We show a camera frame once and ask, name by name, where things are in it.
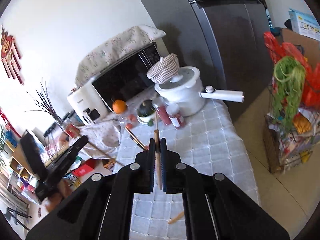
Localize red label glass jar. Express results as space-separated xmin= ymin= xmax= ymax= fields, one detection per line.
xmin=61 ymin=119 xmax=80 ymax=139

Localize dried twig bunch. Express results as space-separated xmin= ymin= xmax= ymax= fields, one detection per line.
xmin=25 ymin=83 xmax=63 ymax=126

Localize floral white cloth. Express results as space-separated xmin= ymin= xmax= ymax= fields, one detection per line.
xmin=78 ymin=119 xmax=122 ymax=159

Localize grey checked tablecloth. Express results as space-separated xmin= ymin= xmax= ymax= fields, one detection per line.
xmin=129 ymin=100 xmax=260 ymax=239

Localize white air fryer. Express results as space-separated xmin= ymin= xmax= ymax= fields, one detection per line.
xmin=67 ymin=82 xmax=109 ymax=126

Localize leaning wooden chopstick in holder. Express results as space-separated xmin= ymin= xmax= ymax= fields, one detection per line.
xmin=124 ymin=126 xmax=149 ymax=151

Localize orange fruit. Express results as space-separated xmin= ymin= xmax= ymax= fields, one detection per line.
xmin=112 ymin=100 xmax=127 ymax=114

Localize clear jar with tomatoes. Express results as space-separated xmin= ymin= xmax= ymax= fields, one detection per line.
xmin=118 ymin=113 xmax=138 ymax=129

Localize labelled red spice jar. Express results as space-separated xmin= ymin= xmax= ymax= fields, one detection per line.
xmin=166 ymin=103 xmax=185 ymax=129

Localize black microwave oven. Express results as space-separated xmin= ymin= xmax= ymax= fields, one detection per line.
xmin=92 ymin=42 xmax=160 ymax=109

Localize red filled spice jar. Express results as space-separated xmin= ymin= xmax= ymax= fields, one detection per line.
xmin=152 ymin=97 xmax=171 ymax=125

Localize floral cloth cover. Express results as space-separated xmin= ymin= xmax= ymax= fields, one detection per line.
xmin=74 ymin=24 xmax=166 ymax=87

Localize white electric cooking pot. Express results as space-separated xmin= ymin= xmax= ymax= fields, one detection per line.
xmin=155 ymin=66 xmax=245 ymax=116

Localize woven rattan basket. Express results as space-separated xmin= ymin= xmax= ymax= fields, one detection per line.
xmin=146 ymin=53 xmax=180 ymax=85

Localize green leafy vegetables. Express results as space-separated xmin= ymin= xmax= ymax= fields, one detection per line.
xmin=272 ymin=56 xmax=305 ymax=133

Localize red plastic bag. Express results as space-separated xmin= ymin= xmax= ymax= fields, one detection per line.
xmin=263 ymin=31 xmax=319 ymax=110

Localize dark grey refrigerator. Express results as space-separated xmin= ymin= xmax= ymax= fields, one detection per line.
xmin=140 ymin=0 xmax=273 ymax=120

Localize blue white cardboard box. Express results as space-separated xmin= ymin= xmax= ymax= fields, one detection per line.
xmin=289 ymin=8 xmax=319 ymax=41

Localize red hanging wall ornament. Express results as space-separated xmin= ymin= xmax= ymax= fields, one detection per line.
xmin=1 ymin=26 xmax=24 ymax=86

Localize black wire storage rack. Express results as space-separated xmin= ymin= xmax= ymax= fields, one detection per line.
xmin=262 ymin=44 xmax=320 ymax=176

